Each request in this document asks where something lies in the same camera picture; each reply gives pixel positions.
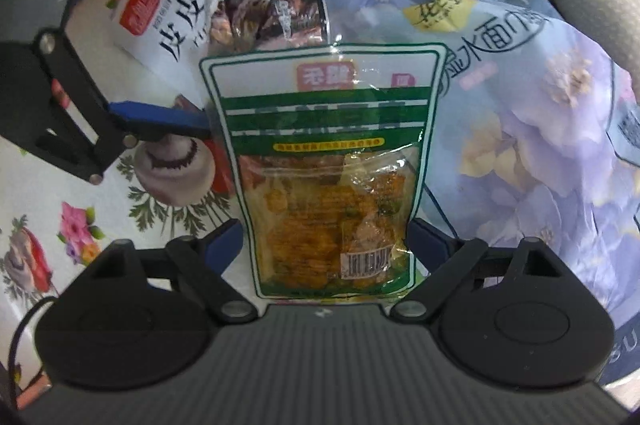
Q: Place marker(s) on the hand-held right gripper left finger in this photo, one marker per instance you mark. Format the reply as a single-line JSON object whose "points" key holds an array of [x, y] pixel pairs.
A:
{"points": [[222, 245]]}

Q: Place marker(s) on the dark silver snack packet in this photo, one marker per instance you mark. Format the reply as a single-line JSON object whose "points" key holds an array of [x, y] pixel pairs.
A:
{"points": [[265, 10]]}

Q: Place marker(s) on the green snack packet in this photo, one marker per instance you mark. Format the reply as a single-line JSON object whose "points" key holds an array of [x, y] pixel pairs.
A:
{"points": [[320, 205]]}

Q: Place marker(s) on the white snack packet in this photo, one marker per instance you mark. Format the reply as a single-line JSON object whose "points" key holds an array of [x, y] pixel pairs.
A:
{"points": [[175, 20]]}

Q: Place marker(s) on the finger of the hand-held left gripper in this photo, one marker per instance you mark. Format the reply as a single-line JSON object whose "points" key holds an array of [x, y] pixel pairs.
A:
{"points": [[160, 120]]}

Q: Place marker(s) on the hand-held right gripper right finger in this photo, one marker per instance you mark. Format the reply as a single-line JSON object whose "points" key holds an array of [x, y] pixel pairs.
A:
{"points": [[427, 245]]}

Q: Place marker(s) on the purple floral snack bag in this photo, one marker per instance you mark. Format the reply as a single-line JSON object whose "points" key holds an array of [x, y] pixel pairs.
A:
{"points": [[525, 130]]}

